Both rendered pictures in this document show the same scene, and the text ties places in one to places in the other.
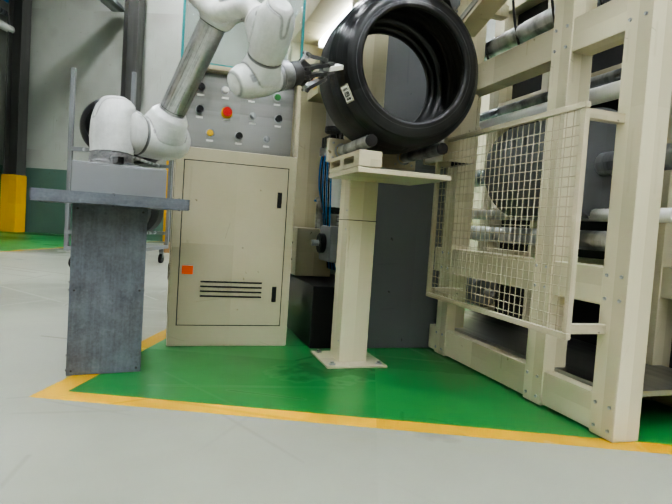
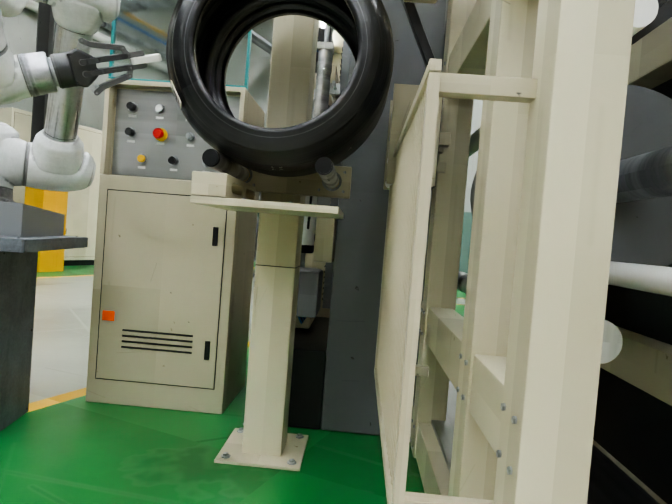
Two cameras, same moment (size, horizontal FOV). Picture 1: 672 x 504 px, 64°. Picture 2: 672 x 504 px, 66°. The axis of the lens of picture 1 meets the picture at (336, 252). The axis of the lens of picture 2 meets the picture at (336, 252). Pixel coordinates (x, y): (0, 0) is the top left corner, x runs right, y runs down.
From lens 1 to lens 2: 1.19 m
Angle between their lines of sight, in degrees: 20
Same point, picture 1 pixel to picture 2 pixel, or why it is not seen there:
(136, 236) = not seen: outside the picture
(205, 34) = (60, 39)
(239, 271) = (166, 320)
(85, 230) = not seen: outside the picture
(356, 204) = (267, 244)
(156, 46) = not seen: hidden behind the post
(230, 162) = (158, 192)
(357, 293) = (268, 363)
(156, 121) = (35, 147)
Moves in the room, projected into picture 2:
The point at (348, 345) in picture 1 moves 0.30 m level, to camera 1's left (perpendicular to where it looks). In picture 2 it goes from (255, 432) to (178, 414)
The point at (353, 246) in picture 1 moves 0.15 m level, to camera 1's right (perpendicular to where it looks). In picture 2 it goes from (262, 300) to (305, 306)
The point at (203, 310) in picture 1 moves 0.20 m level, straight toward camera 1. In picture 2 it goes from (125, 363) to (95, 377)
